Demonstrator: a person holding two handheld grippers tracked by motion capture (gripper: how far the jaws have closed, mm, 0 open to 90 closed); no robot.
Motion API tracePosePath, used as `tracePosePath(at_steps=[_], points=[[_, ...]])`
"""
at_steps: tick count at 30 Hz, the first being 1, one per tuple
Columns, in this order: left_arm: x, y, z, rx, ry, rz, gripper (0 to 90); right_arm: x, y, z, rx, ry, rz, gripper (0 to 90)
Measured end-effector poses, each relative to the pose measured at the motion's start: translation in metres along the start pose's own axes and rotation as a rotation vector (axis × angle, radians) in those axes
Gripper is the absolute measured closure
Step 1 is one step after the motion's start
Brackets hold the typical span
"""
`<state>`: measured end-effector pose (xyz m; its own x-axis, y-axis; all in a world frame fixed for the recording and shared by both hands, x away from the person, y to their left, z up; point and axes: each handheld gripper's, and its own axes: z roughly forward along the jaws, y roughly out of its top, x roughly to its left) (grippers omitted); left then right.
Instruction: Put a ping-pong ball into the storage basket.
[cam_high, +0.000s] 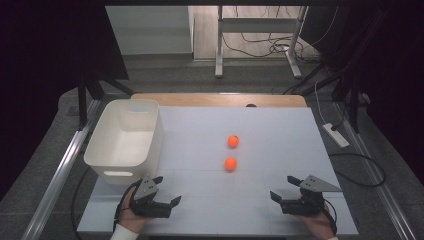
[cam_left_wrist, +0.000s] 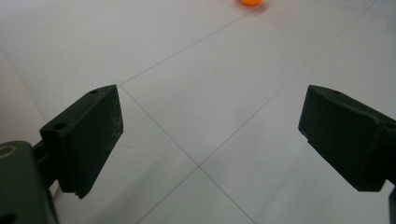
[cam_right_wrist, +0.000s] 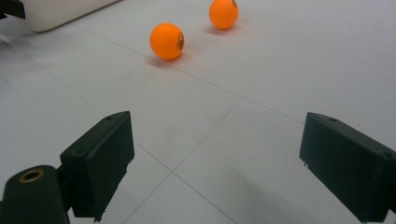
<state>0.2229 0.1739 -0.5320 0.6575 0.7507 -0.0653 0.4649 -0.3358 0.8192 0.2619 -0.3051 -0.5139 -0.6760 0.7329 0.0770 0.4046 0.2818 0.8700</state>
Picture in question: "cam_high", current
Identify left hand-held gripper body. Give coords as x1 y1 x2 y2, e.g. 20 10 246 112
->
128 175 173 220

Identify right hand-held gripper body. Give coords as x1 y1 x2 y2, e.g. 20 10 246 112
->
280 174 344 218

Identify white plastic bin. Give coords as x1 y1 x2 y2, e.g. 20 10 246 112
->
83 98 165 186

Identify person's right hand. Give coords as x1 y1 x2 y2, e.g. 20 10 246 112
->
294 203 338 240

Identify person's left hand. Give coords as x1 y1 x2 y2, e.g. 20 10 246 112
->
116 191 152 234

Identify white power strip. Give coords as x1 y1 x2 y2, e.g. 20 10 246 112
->
321 122 351 149

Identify wooden table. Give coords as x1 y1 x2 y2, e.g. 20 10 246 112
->
130 92 308 108

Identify black stand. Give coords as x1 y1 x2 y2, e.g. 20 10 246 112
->
332 66 364 134
76 66 135 132

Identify grey metal stand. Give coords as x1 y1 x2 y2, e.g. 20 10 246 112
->
214 5 310 80

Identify white panel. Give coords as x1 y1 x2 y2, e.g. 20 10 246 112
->
105 5 195 56

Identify dark curtain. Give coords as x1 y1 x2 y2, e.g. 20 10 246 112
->
0 0 130 202
343 0 424 188

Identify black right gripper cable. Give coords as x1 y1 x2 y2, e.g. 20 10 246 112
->
320 197 339 235

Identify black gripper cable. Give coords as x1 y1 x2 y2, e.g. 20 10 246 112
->
112 179 144 234
320 197 339 235

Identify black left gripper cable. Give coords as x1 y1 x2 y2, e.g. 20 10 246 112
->
112 179 144 234

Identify aluminium rail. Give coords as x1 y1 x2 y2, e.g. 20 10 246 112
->
334 101 418 240
21 99 102 240

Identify thin white cable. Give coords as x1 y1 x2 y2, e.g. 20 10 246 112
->
314 82 330 126

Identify black floor cable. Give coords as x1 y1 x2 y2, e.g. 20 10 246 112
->
328 152 387 188

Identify tangled black floor cables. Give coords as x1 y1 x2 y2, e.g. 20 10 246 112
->
221 5 339 65

